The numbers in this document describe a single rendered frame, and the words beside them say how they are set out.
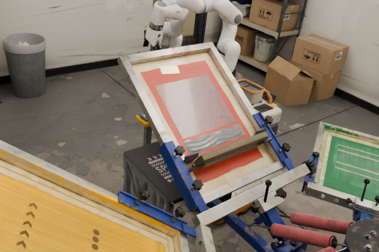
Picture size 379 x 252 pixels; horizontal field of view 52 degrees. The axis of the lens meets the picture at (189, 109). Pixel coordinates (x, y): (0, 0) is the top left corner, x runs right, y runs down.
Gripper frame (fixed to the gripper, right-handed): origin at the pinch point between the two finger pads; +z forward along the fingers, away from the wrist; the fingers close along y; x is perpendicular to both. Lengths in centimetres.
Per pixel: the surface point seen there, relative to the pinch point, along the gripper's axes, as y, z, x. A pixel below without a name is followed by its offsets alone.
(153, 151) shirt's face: -35, 46, 7
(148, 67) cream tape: -21.1, -6.7, 15.1
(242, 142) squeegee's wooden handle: -77, -3, -4
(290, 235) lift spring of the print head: -121, -2, 9
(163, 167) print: -49, 41, 10
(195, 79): -32.5, -3.7, -7.9
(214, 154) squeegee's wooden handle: -77, -3, 14
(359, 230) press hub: -135, -22, 2
